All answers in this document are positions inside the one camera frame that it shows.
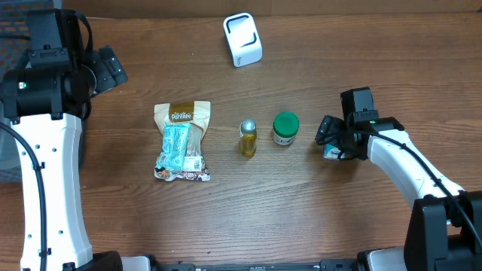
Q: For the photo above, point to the green white yogurt cup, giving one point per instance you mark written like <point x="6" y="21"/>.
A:
<point x="285" y="128"/>

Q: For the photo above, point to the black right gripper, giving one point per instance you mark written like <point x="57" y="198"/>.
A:
<point x="329" y="134"/>

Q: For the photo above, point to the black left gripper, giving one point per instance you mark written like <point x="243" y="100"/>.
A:
<point x="111" y="68"/>

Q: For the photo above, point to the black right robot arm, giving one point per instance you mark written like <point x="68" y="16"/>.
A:
<point x="444" y="231"/>

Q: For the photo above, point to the teal snack packet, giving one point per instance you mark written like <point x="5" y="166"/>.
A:
<point x="175" y="142"/>

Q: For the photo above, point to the small teal white carton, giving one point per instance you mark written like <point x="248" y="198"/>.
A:
<point x="332" y="153"/>

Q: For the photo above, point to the brown white snack bag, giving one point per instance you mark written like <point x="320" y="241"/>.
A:
<point x="197" y="114"/>

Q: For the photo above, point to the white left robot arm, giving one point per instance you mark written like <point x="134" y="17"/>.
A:
<point x="45" y="104"/>

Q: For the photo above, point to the grey plastic mesh basket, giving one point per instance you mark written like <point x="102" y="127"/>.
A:
<point x="7" y="113"/>

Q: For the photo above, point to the yellow liquid glass bottle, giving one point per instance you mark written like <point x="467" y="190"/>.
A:
<point x="247" y="137"/>

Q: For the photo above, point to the white barcode scanner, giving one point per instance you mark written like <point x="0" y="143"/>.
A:
<point x="243" y="40"/>

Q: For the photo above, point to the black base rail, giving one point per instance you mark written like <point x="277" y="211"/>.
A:
<point x="145" y="263"/>

